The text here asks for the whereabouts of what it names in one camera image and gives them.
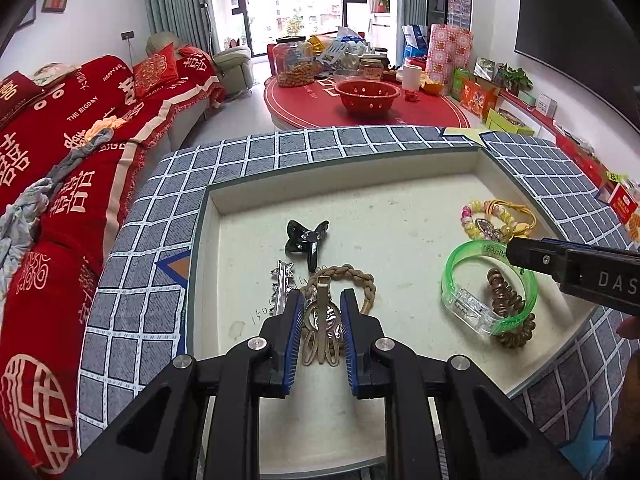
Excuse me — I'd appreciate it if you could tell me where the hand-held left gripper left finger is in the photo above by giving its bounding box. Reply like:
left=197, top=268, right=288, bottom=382
left=65, top=289, right=307, bottom=480

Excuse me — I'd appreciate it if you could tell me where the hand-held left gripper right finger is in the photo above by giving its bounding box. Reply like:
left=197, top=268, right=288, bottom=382
left=341, top=289, right=581, bottom=480

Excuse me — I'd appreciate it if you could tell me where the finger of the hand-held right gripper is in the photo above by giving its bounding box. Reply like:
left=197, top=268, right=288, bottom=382
left=505, top=237, right=573, bottom=288

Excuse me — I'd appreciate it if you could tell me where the yellow cord hair tie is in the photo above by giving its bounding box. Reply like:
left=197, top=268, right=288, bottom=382
left=492, top=199, right=537, bottom=239

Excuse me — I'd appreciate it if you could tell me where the bronze spiral hair tie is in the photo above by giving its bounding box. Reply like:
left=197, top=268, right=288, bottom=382
left=487, top=267, right=536, bottom=349

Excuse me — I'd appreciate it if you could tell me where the silver heart hair clip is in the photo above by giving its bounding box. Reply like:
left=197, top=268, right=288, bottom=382
left=474, top=217, right=501, bottom=241

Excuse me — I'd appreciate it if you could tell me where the beige hair clip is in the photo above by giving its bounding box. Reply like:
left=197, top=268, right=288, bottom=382
left=300, top=277, right=346, bottom=366

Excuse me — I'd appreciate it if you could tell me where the long silver hair clip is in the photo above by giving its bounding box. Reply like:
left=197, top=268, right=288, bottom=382
left=269, top=259, right=296, bottom=316

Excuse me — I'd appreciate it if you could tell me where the brown braided hair tie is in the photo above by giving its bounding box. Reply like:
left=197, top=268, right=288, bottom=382
left=302, top=263, right=376, bottom=316

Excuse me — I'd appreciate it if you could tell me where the green transparent bangle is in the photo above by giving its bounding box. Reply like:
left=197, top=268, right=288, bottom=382
left=440, top=239, right=539, bottom=336

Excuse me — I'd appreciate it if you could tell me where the person's right forearm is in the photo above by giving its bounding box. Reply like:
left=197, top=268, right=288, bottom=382
left=616, top=317, right=640, bottom=443

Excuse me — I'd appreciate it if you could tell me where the red and yellow gift box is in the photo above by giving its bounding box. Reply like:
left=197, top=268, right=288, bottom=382
left=597, top=179, right=640, bottom=226

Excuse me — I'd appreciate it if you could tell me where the black claw hair clip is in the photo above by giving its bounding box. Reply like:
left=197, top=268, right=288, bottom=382
left=284, top=219, right=331, bottom=274

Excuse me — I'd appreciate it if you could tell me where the green flat box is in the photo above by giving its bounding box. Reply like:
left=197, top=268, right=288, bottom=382
left=484, top=107, right=536, bottom=136

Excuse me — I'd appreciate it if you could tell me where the orange snack box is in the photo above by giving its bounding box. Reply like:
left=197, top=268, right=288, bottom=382
left=459, top=79, right=499, bottom=116

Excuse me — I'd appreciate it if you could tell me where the green potted plant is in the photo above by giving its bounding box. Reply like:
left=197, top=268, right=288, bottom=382
left=502, top=66, right=534, bottom=96

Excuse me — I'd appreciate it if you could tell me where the white cup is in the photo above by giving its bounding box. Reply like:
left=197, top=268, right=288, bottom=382
left=402, top=63, right=424, bottom=92

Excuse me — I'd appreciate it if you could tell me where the red patterned gift box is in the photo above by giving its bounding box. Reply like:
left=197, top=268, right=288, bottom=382
left=427, top=23, right=474, bottom=84

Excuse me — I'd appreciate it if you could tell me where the red plastic basket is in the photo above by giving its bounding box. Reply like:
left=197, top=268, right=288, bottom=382
left=333, top=78, right=402, bottom=114

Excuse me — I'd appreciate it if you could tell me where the round table red cover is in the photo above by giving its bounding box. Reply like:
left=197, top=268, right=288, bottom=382
left=263, top=75, right=471, bottom=131

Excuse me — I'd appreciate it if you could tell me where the black television screen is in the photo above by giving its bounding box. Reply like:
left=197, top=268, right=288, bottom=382
left=514, top=0, right=640, bottom=128

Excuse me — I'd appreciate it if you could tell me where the blue and white bag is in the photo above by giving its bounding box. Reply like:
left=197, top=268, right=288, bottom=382
left=402, top=24, right=431, bottom=61

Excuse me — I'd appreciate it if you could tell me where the small glass jar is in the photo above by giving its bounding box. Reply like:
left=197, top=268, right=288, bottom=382
left=358, top=58, right=385, bottom=81

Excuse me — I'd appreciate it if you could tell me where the large clear snack jar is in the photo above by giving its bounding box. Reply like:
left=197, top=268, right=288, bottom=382
left=273, top=36, right=315, bottom=89

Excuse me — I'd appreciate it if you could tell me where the red sofa cover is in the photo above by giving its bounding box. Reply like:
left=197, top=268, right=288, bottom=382
left=0, top=45, right=227, bottom=477

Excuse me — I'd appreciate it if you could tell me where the beige armchair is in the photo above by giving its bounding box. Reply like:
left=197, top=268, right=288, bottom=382
left=212, top=44, right=254, bottom=96

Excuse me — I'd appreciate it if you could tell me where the grey crumpled clothing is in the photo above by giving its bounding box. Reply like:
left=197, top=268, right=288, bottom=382
left=0, top=127, right=114, bottom=272

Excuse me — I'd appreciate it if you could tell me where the red patterned cushion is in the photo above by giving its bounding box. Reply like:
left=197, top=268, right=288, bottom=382
left=132, top=42, right=180, bottom=99

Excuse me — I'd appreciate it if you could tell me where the grey-green curtain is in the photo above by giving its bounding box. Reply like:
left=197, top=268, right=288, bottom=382
left=139, top=0, right=219, bottom=56

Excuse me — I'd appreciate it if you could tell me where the dark red cushion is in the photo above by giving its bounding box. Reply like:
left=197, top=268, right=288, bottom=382
left=0, top=70, right=44, bottom=116

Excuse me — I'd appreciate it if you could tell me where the pastel beaded bracelet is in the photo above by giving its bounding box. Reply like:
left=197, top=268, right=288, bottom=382
left=459, top=198, right=516, bottom=240

